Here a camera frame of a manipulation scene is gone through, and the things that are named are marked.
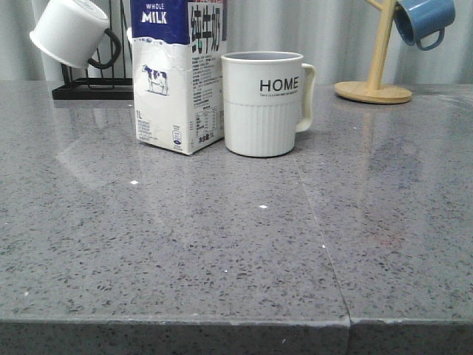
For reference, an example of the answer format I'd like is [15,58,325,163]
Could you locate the wooden mug tree stand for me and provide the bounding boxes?
[334,0,412,104]

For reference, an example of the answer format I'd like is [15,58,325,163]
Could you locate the white mug black handle left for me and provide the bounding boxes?
[30,0,122,70]

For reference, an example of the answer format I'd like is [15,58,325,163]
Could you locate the blue white milk carton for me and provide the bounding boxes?
[130,1,228,155]

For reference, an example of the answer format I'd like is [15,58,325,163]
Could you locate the white ribbed HOME mug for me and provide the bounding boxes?
[222,51,316,158]

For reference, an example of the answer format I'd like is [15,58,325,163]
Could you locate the black wire mug rack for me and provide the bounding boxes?
[52,1,133,100]

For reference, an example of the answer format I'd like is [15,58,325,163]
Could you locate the blue enamel mug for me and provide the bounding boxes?
[394,0,456,51]

